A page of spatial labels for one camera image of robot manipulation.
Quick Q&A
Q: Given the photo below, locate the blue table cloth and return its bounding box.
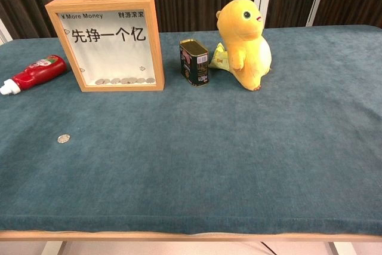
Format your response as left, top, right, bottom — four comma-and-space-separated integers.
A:
0, 24, 382, 235

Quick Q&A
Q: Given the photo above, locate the red ketchup bottle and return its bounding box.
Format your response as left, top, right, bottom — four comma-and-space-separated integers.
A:
0, 54, 68, 96

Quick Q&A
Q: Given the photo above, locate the light wooden table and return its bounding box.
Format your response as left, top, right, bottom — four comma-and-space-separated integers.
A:
0, 230, 382, 255

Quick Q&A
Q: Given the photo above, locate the yellow plush dinosaur toy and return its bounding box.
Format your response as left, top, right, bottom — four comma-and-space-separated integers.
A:
215, 0, 273, 92

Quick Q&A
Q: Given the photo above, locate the wooden framed box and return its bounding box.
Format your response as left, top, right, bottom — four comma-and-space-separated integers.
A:
44, 0, 165, 93

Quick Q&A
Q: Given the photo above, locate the yellow green snack packet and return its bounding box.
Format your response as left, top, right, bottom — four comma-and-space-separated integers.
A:
208, 42, 230, 70

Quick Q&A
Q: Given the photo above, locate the black and gold tin can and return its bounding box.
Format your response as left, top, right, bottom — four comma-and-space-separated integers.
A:
178, 39, 210, 87

